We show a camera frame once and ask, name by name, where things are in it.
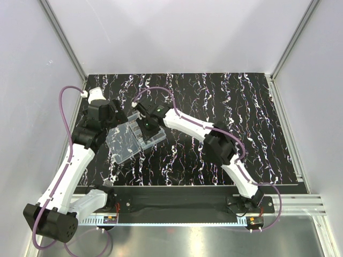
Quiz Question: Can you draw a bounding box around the aluminium frame post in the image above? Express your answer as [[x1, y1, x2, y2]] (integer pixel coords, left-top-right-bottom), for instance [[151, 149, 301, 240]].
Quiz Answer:
[[38, 0, 87, 83], [270, 0, 321, 81]]

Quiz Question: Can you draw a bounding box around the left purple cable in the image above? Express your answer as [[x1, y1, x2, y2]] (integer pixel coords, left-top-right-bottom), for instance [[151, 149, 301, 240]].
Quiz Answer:
[[31, 85, 113, 256]]

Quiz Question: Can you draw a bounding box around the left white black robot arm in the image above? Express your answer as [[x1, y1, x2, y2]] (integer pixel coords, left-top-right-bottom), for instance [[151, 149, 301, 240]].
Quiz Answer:
[[23, 87, 128, 250]]

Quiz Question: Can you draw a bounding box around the left aluminium frame post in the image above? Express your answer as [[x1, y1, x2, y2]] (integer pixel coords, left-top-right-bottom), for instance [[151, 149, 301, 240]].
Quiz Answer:
[[38, 0, 87, 83]]

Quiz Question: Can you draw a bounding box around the clear plastic compartment box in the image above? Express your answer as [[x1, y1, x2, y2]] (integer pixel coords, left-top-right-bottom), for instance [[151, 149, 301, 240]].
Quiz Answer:
[[106, 112, 166, 164]]

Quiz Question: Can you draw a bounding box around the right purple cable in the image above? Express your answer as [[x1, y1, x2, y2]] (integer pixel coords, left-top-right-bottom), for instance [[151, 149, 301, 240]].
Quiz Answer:
[[132, 87, 282, 232]]

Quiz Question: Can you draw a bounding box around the purple cable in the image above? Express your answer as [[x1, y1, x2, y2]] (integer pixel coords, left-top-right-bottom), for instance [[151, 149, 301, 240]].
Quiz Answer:
[[132, 87, 282, 232], [31, 85, 113, 256]]

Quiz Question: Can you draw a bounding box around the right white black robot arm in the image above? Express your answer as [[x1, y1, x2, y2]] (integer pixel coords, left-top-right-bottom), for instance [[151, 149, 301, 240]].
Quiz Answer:
[[132, 99, 264, 210]]

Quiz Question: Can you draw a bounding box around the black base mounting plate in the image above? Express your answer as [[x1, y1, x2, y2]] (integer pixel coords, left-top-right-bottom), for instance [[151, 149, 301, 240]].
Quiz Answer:
[[76, 185, 274, 214]]

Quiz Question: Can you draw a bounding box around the right aluminium frame post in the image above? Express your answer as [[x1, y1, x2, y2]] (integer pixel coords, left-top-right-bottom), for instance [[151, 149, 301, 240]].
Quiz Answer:
[[270, 0, 321, 81]]

